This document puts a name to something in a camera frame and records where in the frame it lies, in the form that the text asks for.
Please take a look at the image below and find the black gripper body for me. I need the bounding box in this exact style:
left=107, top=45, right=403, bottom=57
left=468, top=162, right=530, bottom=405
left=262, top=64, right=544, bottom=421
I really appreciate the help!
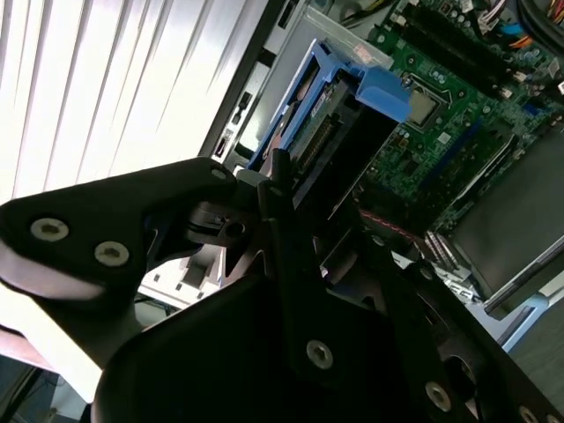
left=90, top=272, right=424, bottom=423

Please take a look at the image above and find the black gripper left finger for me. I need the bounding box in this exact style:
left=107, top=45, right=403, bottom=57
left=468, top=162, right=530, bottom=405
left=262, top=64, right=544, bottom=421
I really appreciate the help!
left=0, top=148, right=349, bottom=389

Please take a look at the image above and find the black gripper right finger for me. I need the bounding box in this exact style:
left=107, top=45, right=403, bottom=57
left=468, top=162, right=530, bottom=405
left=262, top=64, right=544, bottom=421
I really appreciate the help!
left=356, top=231, right=564, bottom=423

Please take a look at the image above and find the hard disk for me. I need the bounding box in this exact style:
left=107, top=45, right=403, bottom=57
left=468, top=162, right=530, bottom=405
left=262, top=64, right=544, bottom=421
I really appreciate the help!
left=244, top=38, right=414, bottom=224

